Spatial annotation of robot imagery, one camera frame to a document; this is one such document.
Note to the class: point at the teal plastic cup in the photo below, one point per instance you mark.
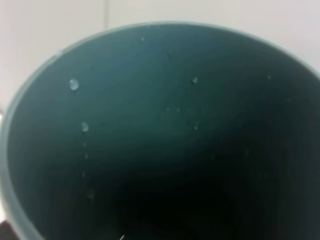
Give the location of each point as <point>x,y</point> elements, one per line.
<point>164,131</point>

